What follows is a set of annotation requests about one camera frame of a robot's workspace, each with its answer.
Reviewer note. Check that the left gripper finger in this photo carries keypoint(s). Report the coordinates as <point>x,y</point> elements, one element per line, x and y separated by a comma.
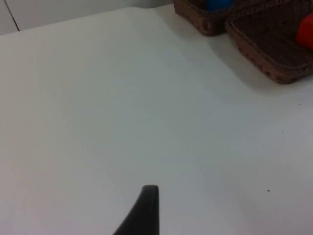
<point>145,215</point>

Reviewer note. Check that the dark brown wicker basket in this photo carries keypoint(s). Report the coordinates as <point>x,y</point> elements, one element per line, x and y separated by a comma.
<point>205,20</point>
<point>266,46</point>

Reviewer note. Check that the blue cube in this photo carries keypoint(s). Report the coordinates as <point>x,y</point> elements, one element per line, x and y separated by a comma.
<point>217,4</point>

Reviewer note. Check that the red cube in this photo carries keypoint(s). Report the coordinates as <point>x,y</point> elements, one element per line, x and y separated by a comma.
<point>305,31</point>

